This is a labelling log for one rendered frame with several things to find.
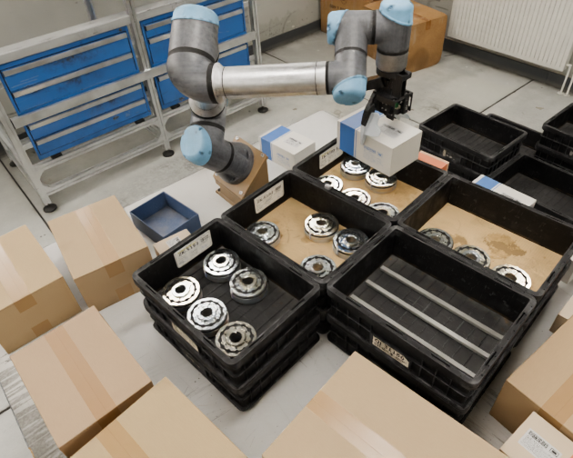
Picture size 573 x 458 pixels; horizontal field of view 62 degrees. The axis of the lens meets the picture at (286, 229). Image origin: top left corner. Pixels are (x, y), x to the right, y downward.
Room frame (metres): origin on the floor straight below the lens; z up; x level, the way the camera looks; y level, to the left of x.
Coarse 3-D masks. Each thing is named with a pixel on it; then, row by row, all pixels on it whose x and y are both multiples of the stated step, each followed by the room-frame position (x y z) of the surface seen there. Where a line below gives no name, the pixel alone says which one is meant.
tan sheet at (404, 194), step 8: (336, 168) 1.37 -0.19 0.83; (336, 176) 1.32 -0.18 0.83; (344, 184) 1.27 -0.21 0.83; (352, 184) 1.27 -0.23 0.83; (360, 184) 1.26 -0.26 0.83; (400, 184) 1.25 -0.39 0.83; (408, 184) 1.25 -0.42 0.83; (368, 192) 1.22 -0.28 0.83; (392, 192) 1.21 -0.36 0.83; (400, 192) 1.21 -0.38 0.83; (408, 192) 1.21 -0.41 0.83; (416, 192) 1.20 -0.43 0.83; (376, 200) 1.18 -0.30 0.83; (384, 200) 1.18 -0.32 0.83; (392, 200) 1.17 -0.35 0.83; (400, 200) 1.17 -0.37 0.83; (408, 200) 1.17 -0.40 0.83; (400, 208) 1.13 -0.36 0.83
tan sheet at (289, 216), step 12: (288, 204) 1.19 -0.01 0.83; (300, 204) 1.18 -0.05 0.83; (264, 216) 1.14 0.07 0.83; (276, 216) 1.13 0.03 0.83; (288, 216) 1.13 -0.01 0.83; (300, 216) 1.13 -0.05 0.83; (288, 228) 1.08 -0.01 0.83; (300, 228) 1.07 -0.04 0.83; (288, 240) 1.02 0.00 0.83; (300, 240) 1.02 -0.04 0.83; (288, 252) 0.98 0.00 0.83; (300, 252) 0.97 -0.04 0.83; (312, 252) 0.97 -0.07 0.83; (324, 252) 0.96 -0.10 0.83; (336, 264) 0.91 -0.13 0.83
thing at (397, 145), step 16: (352, 128) 1.13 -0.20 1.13; (384, 128) 1.12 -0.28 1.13; (400, 128) 1.11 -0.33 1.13; (416, 128) 1.11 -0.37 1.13; (352, 144) 1.13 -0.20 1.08; (368, 144) 1.08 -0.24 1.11; (384, 144) 1.04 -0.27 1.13; (400, 144) 1.04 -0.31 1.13; (416, 144) 1.08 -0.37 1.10; (368, 160) 1.08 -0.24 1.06; (384, 160) 1.04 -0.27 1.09; (400, 160) 1.04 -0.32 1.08
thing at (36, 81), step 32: (128, 32) 2.78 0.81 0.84; (32, 64) 2.43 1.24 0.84; (64, 64) 2.54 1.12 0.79; (96, 64) 2.64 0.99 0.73; (128, 64) 2.75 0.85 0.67; (32, 96) 2.41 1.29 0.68; (64, 96) 2.50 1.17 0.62; (128, 96) 2.71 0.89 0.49; (32, 128) 2.35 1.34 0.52; (64, 128) 2.47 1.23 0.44; (96, 128) 2.56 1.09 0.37
